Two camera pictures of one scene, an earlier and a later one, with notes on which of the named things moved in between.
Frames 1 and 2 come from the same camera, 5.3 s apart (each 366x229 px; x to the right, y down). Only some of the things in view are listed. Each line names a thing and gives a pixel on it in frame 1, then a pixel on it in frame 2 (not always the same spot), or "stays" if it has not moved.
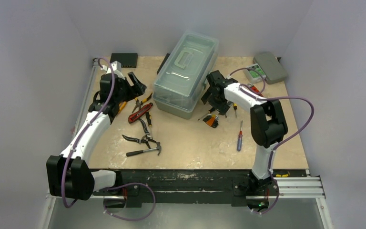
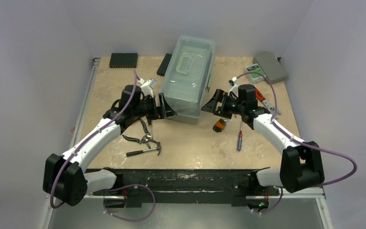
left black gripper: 137,88 -> 166,110
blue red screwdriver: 240,139 stays
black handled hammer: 158,147 stays
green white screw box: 251,76 stays
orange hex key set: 212,120 -> 220,125
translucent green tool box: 187,64 stays
